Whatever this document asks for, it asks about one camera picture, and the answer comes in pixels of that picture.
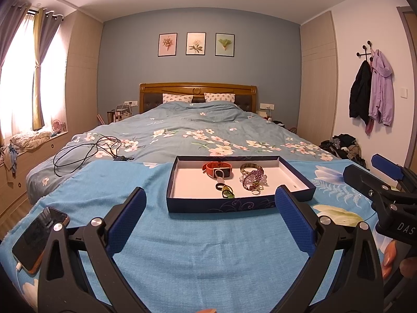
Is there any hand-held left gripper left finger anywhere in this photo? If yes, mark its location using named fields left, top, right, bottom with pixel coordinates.
left=37, top=186, right=148, bottom=313

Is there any pile of dark clothes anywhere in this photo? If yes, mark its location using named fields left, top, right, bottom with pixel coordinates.
left=319, top=134, right=369, bottom=170

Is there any dark blue shallow box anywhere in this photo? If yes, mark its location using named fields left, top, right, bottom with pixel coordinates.
left=166, top=155, right=317, bottom=214

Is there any tall beige wardrobe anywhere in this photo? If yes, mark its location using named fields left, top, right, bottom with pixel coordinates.
left=300, top=10, right=338, bottom=152
left=65, top=10, right=105, bottom=134

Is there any white flower framed picture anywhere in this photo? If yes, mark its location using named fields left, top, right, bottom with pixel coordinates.
left=186, top=33, right=206, bottom=56

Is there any green leaf framed picture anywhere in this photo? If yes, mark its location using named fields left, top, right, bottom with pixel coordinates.
left=215, top=33, right=235, bottom=57

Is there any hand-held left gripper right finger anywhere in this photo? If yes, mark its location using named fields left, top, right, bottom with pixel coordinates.
left=274, top=185, right=385, bottom=313

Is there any wooden bed headboard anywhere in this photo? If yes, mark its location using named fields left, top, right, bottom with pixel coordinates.
left=139, top=82, right=258, bottom=115

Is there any smartphone with orange case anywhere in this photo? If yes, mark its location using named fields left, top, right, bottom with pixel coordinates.
left=11, top=206, right=70, bottom=274

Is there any yellow and grey curtain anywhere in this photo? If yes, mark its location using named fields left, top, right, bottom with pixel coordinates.
left=31, top=8, right=62, bottom=131

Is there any black wall coat hook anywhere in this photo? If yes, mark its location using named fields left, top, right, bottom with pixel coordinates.
left=355, top=41, right=375, bottom=62

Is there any floral blue bed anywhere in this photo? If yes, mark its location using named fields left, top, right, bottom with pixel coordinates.
left=26, top=100, right=342, bottom=203

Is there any patterned clothes pile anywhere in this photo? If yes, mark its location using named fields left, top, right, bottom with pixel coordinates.
left=0, top=143, right=18, bottom=180

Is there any orange smart watch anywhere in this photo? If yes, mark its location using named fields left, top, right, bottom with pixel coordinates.
left=202, top=161, right=234, bottom=180

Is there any white patterned pillow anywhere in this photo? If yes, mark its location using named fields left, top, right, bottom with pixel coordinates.
left=162, top=93, right=193, bottom=104
left=204, top=92, right=237, bottom=103

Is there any beige window seat cabinet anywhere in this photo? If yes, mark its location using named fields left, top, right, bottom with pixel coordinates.
left=0, top=132, right=72, bottom=209

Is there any dark nightstand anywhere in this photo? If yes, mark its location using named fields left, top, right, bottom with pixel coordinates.
left=274, top=121, right=298, bottom=134

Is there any person's right hand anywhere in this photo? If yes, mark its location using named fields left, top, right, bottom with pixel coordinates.
left=381, top=239, right=417, bottom=279

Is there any purple jacket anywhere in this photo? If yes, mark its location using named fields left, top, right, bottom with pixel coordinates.
left=365, top=50, right=395, bottom=136

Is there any cream bedding pile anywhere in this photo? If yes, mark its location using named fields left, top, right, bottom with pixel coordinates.
left=9, top=130, right=53, bottom=153

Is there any black jacket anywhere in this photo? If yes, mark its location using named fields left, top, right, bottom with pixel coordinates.
left=349, top=60, right=372, bottom=126

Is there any black cable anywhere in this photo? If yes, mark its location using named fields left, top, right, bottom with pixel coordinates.
left=53, top=135, right=135, bottom=177

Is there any clear crystal bead bracelet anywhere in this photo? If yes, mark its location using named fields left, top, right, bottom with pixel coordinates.
left=239, top=173, right=268, bottom=191

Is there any white sheer curtain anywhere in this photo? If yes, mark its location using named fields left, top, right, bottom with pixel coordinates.
left=0, top=16, right=67, bottom=144

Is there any dark purple bead bracelet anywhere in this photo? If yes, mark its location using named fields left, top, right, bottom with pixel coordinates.
left=248, top=166, right=266, bottom=183

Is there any grey door frame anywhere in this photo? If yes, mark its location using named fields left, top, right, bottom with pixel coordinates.
left=397, top=6, right=417, bottom=82

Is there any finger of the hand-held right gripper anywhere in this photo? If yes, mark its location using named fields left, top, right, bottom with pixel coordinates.
left=371, top=154, right=417, bottom=196
left=344, top=165, right=417, bottom=232

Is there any amber bangle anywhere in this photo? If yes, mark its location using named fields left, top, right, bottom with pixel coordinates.
left=240, top=163, right=263, bottom=178

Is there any pink flower framed picture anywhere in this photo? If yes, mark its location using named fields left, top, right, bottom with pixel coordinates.
left=158, top=33, right=178, bottom=57

